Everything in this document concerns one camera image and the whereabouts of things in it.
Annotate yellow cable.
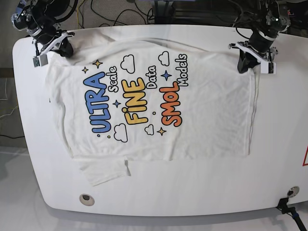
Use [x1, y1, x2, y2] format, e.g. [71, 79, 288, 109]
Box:
[75, 0, 85, 29]

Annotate red white warning sticker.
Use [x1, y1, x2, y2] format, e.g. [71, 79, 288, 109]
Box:
[302, 147, 308, 167]

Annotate black clamp with cable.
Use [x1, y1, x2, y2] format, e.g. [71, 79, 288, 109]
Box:
[276, 197, 307, 231]

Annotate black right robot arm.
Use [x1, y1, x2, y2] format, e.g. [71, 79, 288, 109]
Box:
[12, 0, 139, 68]

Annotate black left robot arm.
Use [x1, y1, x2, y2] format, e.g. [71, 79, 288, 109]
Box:
[229, 0, 291, 74]

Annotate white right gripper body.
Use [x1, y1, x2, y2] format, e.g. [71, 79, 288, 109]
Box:
[32, 30, 75, 67]

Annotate table grommet hole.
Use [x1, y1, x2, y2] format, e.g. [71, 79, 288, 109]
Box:
[287, 186, 300, 198]
[79, 194, 95, 206]

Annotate white printed T-shirt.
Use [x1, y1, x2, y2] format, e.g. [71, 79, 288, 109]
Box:
[45, 36, 256, 186]

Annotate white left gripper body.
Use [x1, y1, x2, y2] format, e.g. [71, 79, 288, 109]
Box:
[228, 41, 278, 74]

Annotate right table grommet hole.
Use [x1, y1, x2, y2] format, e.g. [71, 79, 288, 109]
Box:
[287, 186, 300, 198]

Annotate left table grommet hole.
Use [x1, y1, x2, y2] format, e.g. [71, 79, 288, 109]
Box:
[79, 194, 95, 206]

